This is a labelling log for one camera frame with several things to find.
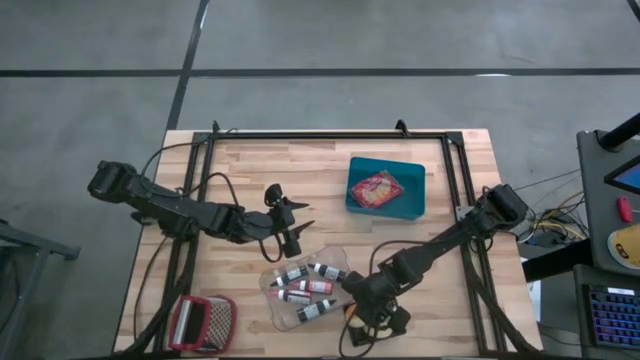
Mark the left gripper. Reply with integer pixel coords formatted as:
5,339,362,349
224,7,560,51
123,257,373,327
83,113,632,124
244,182,316,260

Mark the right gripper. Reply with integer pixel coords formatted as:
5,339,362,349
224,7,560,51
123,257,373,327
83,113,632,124
341,269,412,335

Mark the red snack packet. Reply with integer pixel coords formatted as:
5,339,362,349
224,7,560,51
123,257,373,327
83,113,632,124
349,169,405,210

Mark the clear plastic bin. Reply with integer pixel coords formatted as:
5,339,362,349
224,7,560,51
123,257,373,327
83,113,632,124
258,244,359,333

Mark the teal plastic bin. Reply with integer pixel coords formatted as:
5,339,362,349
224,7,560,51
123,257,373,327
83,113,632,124
344,156,427,221

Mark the black slotted plastic basket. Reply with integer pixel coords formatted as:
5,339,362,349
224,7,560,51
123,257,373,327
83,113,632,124
347,319,401,348

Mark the red metal box grater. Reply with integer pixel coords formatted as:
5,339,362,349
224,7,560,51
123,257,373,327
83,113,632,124
167,294,238,355

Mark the black flat bar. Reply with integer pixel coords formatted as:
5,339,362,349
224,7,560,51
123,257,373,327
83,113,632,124
521,238,596,284

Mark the grey cart top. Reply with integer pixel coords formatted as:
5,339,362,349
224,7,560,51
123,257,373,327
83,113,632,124
576,128,640,275

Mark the backlit keyboard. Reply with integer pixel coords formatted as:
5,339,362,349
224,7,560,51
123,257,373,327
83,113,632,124
587,284,640,351

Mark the yellow round case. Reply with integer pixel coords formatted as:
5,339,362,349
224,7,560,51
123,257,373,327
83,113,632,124
606,223,640,272

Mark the red computer mouse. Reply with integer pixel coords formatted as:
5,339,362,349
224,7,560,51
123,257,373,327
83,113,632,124
616,196,634,224

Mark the grey metal stand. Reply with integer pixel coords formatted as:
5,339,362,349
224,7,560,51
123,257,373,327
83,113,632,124
0,218,82,360

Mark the tablet screen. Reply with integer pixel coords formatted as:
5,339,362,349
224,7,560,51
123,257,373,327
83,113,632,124
603,153,640,196

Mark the black pole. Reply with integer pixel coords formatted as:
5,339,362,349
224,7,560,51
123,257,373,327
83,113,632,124
597,112,640,152

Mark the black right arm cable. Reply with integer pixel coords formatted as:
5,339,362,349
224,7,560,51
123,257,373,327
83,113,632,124
338,238,441,359

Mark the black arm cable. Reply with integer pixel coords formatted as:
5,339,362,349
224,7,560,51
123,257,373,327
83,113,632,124
139,142,286,265
338,238,441,359

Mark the black metal table frame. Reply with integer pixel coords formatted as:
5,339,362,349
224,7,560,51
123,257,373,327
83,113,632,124
119,119,541,359

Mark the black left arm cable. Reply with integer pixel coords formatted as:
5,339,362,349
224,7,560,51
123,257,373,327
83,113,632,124
139,142,286,265

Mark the floor cable bundle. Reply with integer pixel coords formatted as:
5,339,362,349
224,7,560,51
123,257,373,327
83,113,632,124
514,169,589,251

